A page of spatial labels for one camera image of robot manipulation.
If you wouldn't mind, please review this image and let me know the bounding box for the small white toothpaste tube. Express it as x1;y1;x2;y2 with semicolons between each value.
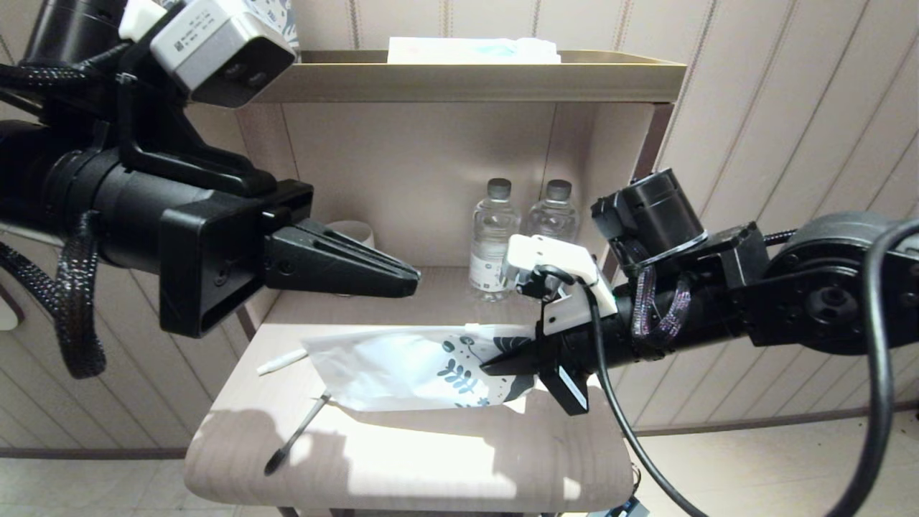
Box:
256;348;309;376

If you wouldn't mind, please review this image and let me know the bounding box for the white blue floral pouch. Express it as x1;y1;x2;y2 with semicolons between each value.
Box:
302;323;546;411

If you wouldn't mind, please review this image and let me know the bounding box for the grey toothbrush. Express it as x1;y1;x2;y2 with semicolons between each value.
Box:
263;391;332;476

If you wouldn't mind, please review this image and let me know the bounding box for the white ribbed mug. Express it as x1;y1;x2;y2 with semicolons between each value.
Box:
325;219;377;297

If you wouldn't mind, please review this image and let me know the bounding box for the beige wooden shelf unit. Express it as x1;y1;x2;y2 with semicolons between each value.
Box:
183;49;687;517

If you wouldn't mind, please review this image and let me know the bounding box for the clear water bottle grey cap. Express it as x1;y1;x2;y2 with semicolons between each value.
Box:
528;180;581;245
469;178;521;302

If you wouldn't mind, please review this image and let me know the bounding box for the black blue-edged device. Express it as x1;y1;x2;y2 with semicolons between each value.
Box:
589;495;650;517

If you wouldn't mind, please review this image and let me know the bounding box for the white blue flat packet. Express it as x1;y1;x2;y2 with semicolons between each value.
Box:
388;36;562;65

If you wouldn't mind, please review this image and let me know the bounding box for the white right camera bracket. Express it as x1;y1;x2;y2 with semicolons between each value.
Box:
540;276;620;337

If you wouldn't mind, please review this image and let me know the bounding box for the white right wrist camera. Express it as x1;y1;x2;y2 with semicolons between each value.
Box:
506;233;600;288

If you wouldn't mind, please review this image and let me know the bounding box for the braided right arm cable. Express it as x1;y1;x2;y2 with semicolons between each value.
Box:
630;264;694;343

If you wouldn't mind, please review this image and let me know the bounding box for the black left camera bracket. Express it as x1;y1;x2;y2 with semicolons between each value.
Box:
115;68;279;198

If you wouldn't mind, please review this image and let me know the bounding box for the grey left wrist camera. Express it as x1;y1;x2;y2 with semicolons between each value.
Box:
149;0;299;108

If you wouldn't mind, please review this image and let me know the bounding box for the black right camera cable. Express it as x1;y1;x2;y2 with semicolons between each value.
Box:
518;219;919;517

